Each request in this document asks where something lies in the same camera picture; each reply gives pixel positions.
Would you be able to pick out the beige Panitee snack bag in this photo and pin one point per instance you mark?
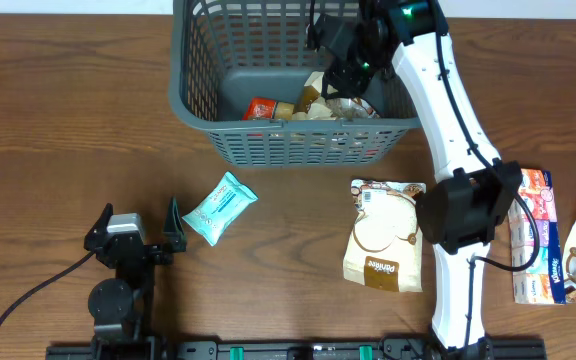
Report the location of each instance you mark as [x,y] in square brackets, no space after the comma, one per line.
[384,249]

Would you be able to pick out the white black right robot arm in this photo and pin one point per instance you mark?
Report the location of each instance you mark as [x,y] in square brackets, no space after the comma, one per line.
[474,187]

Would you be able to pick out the Kleenex tissue multipack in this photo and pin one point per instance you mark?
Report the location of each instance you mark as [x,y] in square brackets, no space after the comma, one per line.
[543,282]

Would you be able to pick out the orange spaghetti package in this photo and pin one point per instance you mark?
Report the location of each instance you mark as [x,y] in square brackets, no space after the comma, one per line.
[292,146]

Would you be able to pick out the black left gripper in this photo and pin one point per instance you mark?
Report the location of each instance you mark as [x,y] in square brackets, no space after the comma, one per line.
[164,253]

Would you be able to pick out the grey plastic basket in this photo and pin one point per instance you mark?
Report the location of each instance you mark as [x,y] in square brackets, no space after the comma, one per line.
[224,53]

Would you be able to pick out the teal wet wipes pack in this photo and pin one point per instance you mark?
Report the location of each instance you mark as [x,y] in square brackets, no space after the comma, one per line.
[220,208]

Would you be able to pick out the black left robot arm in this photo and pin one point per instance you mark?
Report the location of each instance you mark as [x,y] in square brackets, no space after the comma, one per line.
[122,305]

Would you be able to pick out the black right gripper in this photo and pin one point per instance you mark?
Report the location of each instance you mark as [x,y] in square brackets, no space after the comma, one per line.
[348,82]

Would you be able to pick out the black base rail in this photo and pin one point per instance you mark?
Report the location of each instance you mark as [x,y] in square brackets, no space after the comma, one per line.
[390,348]

